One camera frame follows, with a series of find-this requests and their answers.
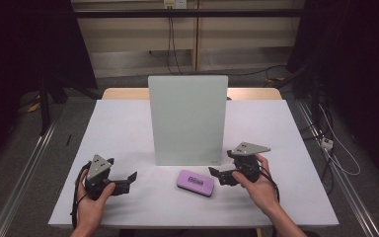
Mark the black pen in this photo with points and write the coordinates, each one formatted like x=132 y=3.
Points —
x=68 y=140

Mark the purple whiteboard eraser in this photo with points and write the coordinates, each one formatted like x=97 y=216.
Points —
x=195 y=182

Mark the black horizontal bar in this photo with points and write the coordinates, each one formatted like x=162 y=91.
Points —
x=184 y=13

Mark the person's left hand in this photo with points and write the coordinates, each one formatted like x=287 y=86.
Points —
x=90 y=210

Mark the white wall socket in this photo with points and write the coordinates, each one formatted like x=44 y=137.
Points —
x=175 y=3

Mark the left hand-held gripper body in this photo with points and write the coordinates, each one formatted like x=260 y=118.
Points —
x=97 y=174

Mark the person's right hand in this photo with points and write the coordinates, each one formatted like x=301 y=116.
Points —
x=260 y=192

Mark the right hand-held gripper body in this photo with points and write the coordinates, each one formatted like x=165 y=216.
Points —
x=245 y=163

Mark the white table cover sheet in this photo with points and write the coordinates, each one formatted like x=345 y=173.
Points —
x=118 y=131

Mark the black curtain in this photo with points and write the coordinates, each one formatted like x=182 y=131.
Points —
x=358 y=65
x=23 y=42

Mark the metal floor rail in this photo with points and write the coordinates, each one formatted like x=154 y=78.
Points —
x=26 y=171
x=342 y=184

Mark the frosted glass whiteboard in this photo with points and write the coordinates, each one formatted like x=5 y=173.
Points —
x=187 y=121

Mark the white power strip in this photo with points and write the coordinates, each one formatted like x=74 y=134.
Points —
x=326 y=143

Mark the black metal stand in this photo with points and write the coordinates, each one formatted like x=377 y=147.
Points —
x=44 y=105

